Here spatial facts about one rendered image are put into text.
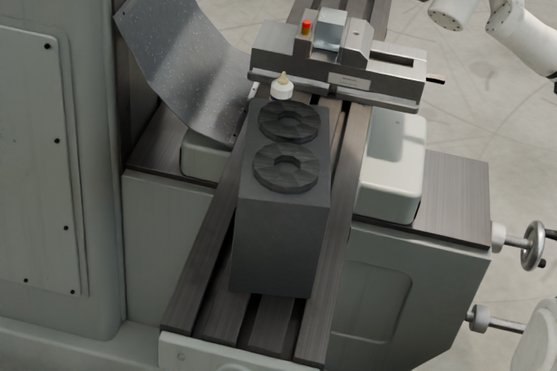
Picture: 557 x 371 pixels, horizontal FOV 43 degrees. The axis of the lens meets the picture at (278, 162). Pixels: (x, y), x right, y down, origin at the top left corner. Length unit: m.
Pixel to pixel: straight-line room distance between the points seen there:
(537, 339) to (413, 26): 2.86
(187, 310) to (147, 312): 0.85
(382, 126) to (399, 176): 0.16
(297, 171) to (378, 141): 0.61
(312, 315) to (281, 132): 0.26
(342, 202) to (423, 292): 0.46
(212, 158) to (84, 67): 0.31
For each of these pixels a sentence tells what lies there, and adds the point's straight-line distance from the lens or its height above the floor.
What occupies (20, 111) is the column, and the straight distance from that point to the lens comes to 1.44.
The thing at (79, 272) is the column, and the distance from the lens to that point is 1.70.
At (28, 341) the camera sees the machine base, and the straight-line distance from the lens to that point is 1.91.
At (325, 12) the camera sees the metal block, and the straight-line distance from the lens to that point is 1.41.
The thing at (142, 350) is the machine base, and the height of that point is 0.20.
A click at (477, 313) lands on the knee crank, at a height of 0.54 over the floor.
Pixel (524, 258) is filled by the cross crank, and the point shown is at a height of 0.59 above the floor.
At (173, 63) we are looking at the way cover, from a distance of 1.43.
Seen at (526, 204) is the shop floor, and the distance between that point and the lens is 2.80.
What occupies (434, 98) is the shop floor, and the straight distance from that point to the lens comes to 3.20.
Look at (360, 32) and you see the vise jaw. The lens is 1.42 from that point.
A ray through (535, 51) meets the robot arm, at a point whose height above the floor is 1.17.
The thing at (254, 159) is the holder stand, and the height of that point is 1.13.
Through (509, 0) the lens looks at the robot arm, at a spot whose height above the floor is 1.23.
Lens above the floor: 1.73
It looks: 40 degrees down
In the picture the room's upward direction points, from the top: 8 degrees clockwise
